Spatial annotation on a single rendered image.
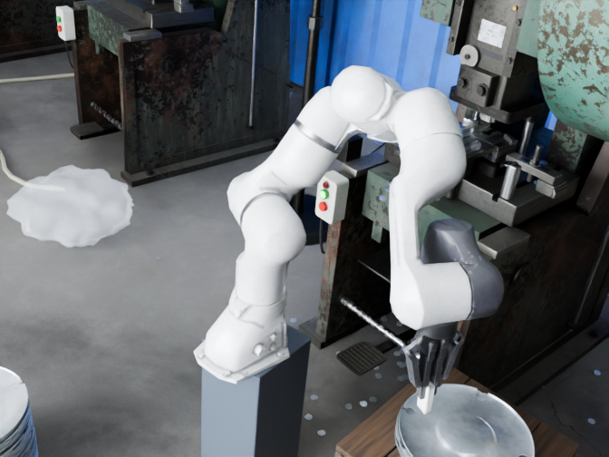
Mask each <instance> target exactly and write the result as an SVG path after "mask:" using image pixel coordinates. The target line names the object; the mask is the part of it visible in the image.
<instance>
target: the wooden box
mask: <svg viewBox="0 0 609 457"><path fill-rule="evenodd" d="M440 382H441V383H442V384H463V385H467V386H472V387H475V388H478V391H481V392H482V393H485V394H488V393H490V394H493V395H495V396H496V397H497V398H499V399H501V400H502V401H504V398H503V397H501V396H499V395H498V394H496V393H494V392H492V391H491V390H489V389H488V388H487V387H485V386H484V385H482V384H480V383H478V382H476V381H475V380H473V379H470V380H469V377H468V376H467V375H465V374H463V373H462V372H461V371H459V370H457V369H456V368H454V367H452V368H451V370H450V373H449V377H448V378H447V379H446V380H443V379H441V380H440ZM416 392H417V388H416V387H415V386H414V385H413V384H412V382H410V383H409V384H407V385H406V386H405V387H404V388H403V389H401V390H400V391H399V392H398V393H397V394H396V395H394V396H393V397H392V399H390V400H389V401H388V402H387V403H386V404H384V405H383V406H382V407H381V408H380V409H378V410H377V411H376V412H375V413H373V414H372V415H371V416H370V417H369V418H367V419H366V420H365V421H364V422H363V423H361V424H360V425H359V426H358V427H357V428H355V429H354V430H353V431H352V432H351V433H349V434H348V435H347V436H346V437H345V438H343V439H342V440H341V441H340V442H339V443H337V444H336V451H335V455H334V457H401V456H400V454H399V451H398V449H397V445H396V442H395V426H396V422H397V417H398V414H399V411H400V409H401V407H402V406H403V404H404V403H405V402H406V401H407V400H408V399H409V398H410V397H411V396H412V395H413V394H415V393H416ZM504 402H505V403H506V404H508V405H509V406H510V407H512V408H513V409H514V410H515V411H516V412H517V413H518V414H519V415H520V416H521V418H522V419H523V420H524V422H525V423H526V425H527V427H528V429H529V431H530V432H531V434H532V437H533V440H534V445H535V456H534V457H576V454H577V450H578V448H579V444H578V443H576V442H574V441H572V440H570V439H569V438H567V437H566V436H564V435H563V434H562V433H559V432H558V431H556V430H555V429H553V428H551V427H550V426H548V425H546V424H545V423H541V424H540V421H539V420H538V419H537V418H535V417H534V416H532V415H531V414H529V413H527V412H525V411H523V410H522V409H520V408H519V407H517V406H515V405H514V404H512V403H511V402H509V401H508V400H505V401H504ZM539 424H540V425H539Z"/></svg>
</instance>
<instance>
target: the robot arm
mask: <svg viewBox="0 0 609 457"><path fill-rule="evenodd" d="M358 133H367V137H368V138H371V139H374V140H377V141H383V142H392V143H399V146H400V150H401V154H400V156H401V170H400V173H399V175H398V176H397V177H395V178H394V179H393V181H392V183H391V185H390V201H389V216H390V239H391V297H390V303H391V308H392V312H393V314H394V315H396V317H397V318H398V319H399V320H400V321H401V322H402V323H403V324H405V325H406V326H409V327H411V328H413V329H415V330H417V332H416V335H415V336H414V337H413V342H412V343H411V344H410V345H403V346H402V347H401V349H402V351H403V352H404V353H405V356H406V363H407V369H408V376H409V380H410V381H411V382H412V384H413V385H414V386H415V387H416V388H417V392H416V395H417V396H418V402H417V405H418V406H419V408H420V409H421V410H422V411H423V413H424V414H427V413H431V407H432V402H433V395H435V394H436V393H437V388H438V387H441V386H442V383H441V382H440V380H441V379H443V380H446V379H447V378H448V377H449V374H450V370H451V368H452V366H453V364H454V361H455V359H456V356H457V354H458V351H459V349H460V347H461V346H462V344H463V343H464V342H465V340H466V338H465V337H464V336H463V335H462V334H461V333H460V332H459V331H458V330H457V329H458V323H459V321H460V320H470V319H475V318H481V317H486V316H492V315H494V314H496V312H497V310H498V307H499V305H500V303H501V301H502V297H503V294H504V282H503V277H502V276H501V274H500V272H499V271H498V268H497V267H495V266H494V265H493V264H492V263H490V262H489V261H488V260H486V259H485V258H484V257H483V256H482V254H481V252H480V250H479V247H478V244H477V242H476V237H475V232H474V228H473V226H472V225H471V224H470V223H468V222H467V221H464V220H460V219H439V220H434V221H432V222H431V223H430V224H429V226H428V229H427V232H426V235H425V238H424V240H423V243H422V247H421V253H420V248H419V233H418V220H417V216H418V212H419V211H420V209H421V208H423V207H425V206H427V205H428V204H430V203H432V202H433V201H435V200H437V199H439V198H441V197H443V196H445V195H446V194H447V193H448V192H449V191H451V190H452V189H453V188H454V187H455V186H456V185H458V184H459V183H460V182H461V180H462V178H463V177H464V175H465V171H466V166H467V160H466V152H465V147H464V143H463V140H462V139H463V135H462V132H461V128H460V126H459V122H458V120H457V118H456V116H455V113H454V111H453V110H452V108H451V106H450V103H449V100H448V98H447V97H446V96H445V95H444V94H443V93H442V92H440V91H439V90H437V89H434V88H430V87H424V88H420V89H417V90H413V91H410V92H406V91H405V90H404V89H403V88H402V87H401V86H400V85H399V84H398V83H397V82H396V81H395V80H393V79H392V78H390V77H388V76H386V75H383V74H381V73H378V72H376V71H375V70H374V69H373V68H372V67H365V66H356V65H352V66H350V67H348V68H346V69H344V70H342V71H341V72H340V73H339V74H338V75H337V77H336V78H335V79H334V81H333V85H332V87H331V86H327V87H325V88H323V89H321V90H320V91H319V92H318V93H317V94H316V95H315V96H314V97H313V98H312V100H311V101H310V102H309V103H308V104H307V105H306V106H305V107H304V109H303V110H302V111H301V113H300V114H299V116H298V117H297V119H296V120H295V123H294V124H293V125H292V127H291V128H290V129H289V131H288V132H287V134H286V135H285V137H284V138H283V139H282V140H281V142H280V143H279V145H278V146H277V148H276V149H275V151H274V152H273V153H272V154H271V155H270V156H269V158H268V159H267V160H266V161H265V162H264V163H263V164H261V165H260V166H258V167H257V168H255V169H254V170H252V171H250V172H245V173H243V174H241V175H240V176H238V177H236V178H234V179H233V180H232V182H231V183H230V185H229V188H228V191H227V196H228V203H229V208H230V210H231V211H232V213H233V215H234V217H235V218H236V220H237V222H238V224H239V226H240V227H241V228H242V231H243V234H244V237H245V240H246V246H245V251H244V252H243V253H241V254H240V255H239V257H238V259H237V267H236V286H235V288H234V290H233V292H232V295H231V298H230V299H229V305H228V306H227V308H226V309H225V310H224V312H223V313H222V314H221V316H220V317H219V318H218V319H217V321H216V322H215V323H214V325H213V326H212V327H211V328H210V329H209V330H208V332H207V337H206V340H205V341H204V342H203V343H202V344H201V345H200V346H199V347H198V348H197V349H196V350H195V351H194V355H195V357H196V359H197V361H198V364H199V365H201V366H202V367H204V368H205V369H206V370H208V371H209V372H210V373H212V374H213V375H214V376H215V377H217V378H218V379H221V380H224V381H228V382H230V383H233V384H237V383H239V382H241V381H243V380H245V379H247V378H248V377H250V376H252V375H254V374H258V373H260V372H262V371H264V370H266V369H267V368H269V367H271V366H273V365H276V364H278V363H280V362H282V361H284V360H285V359H287V358H289V357H290V355H289V351H288V347H287V344H288V336H287V332H286V321H285V307H286V296H287V290H286V288H285V282H286V276H287V269H288V264H289V262H290V261H291V260H293V259H294V258H296V257H297V256H299V254H300V253H301V252H302V250H303V249H304V246H305V242H306V234H305V229H304V226H303V223H302V220H300V218H299V217H298V216H297V214H296V213H295V211H294V210H293V209H292V207H291V206H290V205H289V202H290V200H291V199H292V197H293V196H294V195H295V194H296V193H297V192H299V191H300V190H302V189H304V188H305V187H313V186H315V185H316V184H318V183H319V181H320V180H321V179H322V177H323V176H324V174H325V173H326V172H327V171H328V169H329V168H330V167H331V165H332V164H333V162H334V161H335V159H336V158H337V156H338V155H339V153H340V152H341V151H342V149H343V147H344V145H345V144H346V142H348V140H349V139H350V138H351V137H352V136H353V135H355V134H358ZM417 348H419V351H420V360H419V364H418V359H417V357H416V356H417V355H418V354H417ZM443 369H444V371H443Z"/></svg>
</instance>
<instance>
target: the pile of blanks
mask: <svg viewBox="0 0 609 457"><path fill-rule="evenodd" d="M0 457H39V455H38V447H37V441H36V434H35V429H34V421H33V416H32V412H31V408H30V401H29V397H28V405H27V408H26V411H25V414H24V417H23V418H22V420H21V421H20V423H19V424H18V425H17V426H16V427H15V428H14V429H13V430H12V431H11V432H10V433H9V434H8V435H7V436H6V437H5V438H4V439H3V440H1V441H0Z"/></svg>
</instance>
